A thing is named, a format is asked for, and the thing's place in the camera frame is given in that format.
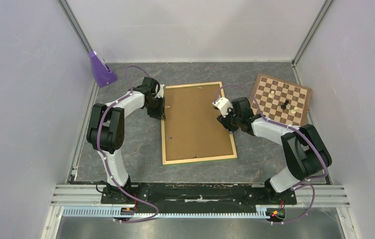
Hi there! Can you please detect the brown frame backing board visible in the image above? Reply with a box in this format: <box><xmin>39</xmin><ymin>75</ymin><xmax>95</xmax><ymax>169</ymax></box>
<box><xmin>164</xmin><ymin>84</ymin><xmax>235</xmax><ymax>162</ymax></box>

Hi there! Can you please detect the light wooden picture frame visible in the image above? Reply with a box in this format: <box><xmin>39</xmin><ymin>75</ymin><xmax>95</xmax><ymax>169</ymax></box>
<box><xmin>160</xmin><ymin>81</ymin><xmax>238</xmax><ymax>166</ymax></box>

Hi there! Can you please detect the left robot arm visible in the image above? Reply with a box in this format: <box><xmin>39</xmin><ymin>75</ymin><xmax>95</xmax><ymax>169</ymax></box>
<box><xmin>86</xmin><ymin>77</ymin><xmax>165</xmax><ymax>203</ymax></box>

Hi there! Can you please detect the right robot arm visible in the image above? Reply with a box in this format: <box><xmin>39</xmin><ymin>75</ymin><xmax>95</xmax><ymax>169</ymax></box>
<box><xmin>212</xmin><ymin>97</ymin><xmax>332</xmax><ymax>203</ymax></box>

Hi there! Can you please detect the wooden chessboard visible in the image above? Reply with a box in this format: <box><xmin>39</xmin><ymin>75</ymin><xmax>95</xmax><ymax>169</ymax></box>
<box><xmin>249</xmin><ymin>74</ymin><xmax>312</xmax><ymax>126</ymax></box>

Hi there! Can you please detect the black chess piece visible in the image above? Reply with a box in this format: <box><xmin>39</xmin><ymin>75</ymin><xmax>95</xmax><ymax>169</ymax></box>
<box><xmin>280</xmin><ymin>100</ymin><xmax>289</xmax><ymax>110</ymax></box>

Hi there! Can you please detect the purple plastic stand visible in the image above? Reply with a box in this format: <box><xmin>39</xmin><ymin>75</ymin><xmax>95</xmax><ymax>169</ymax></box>
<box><xmin>89</xmin><ymin>51</ymin><xmax>118</xmax><ymax>88</ymax></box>

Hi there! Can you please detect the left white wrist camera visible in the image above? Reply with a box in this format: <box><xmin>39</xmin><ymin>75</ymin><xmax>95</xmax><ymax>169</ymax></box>
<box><xmin>155</xmin><ymin>84</ymin><xmax>165</xmax><ymax>99</ymax></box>

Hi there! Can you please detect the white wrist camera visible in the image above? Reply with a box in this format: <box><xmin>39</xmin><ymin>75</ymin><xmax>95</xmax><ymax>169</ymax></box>
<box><xmin>212</xmin><ymin>97</ymin><xmax>233</xmax><ymax>118</ymax></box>
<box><xmin>155</xmin><ymin>84</ymin><xmax>165</xmax><ymax>99</ymax></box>

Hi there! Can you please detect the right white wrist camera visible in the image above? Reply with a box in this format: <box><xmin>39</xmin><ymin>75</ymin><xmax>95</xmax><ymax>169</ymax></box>
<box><xmin>212</xmin><ymin>97</ymin><xmax>233</xmax><ymax>118</ymax></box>

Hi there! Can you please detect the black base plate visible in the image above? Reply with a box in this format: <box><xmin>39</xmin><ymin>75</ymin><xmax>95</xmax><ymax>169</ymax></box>
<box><xmin>101</xmin><ymin>182</ymin><xmax>297</xmax><ymax>214</ymax></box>

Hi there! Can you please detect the white slotted cable duct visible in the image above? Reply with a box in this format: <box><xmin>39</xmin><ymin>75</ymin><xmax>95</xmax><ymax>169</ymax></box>
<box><xmin>63</xmin><ymin>206</ymin><xmax>277</xmax><ymax>219</ymax></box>

